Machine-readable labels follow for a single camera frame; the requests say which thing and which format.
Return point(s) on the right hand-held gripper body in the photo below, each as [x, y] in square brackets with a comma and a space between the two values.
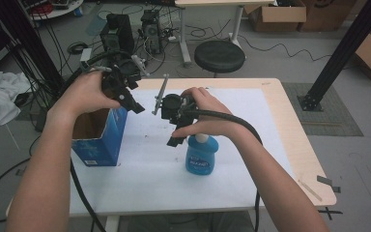
[174, 108]

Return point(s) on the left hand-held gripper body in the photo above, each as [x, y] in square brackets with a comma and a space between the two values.
[124, 75]

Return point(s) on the blue bottle with white cap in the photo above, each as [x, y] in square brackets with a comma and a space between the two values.
[201, 158]

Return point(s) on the blue cardboard box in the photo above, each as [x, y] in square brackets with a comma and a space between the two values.
[112, 138]

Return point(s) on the person's right hand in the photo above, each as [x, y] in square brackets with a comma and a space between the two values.
[212, 124]

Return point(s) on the person's left hand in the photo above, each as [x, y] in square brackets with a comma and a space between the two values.
[83, 93]

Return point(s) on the black computer tower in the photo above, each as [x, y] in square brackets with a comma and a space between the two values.
[117, 34]
[151, 30]

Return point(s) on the white table mat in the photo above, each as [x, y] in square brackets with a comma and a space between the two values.
[154, 180]

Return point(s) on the black round stool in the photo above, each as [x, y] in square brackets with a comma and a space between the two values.
[219, 56]

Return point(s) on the white desk with metal legs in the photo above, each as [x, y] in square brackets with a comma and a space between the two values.
[185, 38]

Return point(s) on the round white table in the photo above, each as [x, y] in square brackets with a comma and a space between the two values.
[58, 11]

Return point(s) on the open brown cardboard box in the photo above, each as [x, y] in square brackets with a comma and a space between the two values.
[278, 16]

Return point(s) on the grey floor mat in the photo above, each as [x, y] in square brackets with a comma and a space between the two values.
[338, 119]

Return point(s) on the black metal stand beam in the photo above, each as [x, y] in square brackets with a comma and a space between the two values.
[341, 54]

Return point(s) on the large brown cardboard box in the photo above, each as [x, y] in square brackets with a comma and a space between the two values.
[328, 14]

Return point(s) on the black metal frame post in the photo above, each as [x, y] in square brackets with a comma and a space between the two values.
[29, 42]

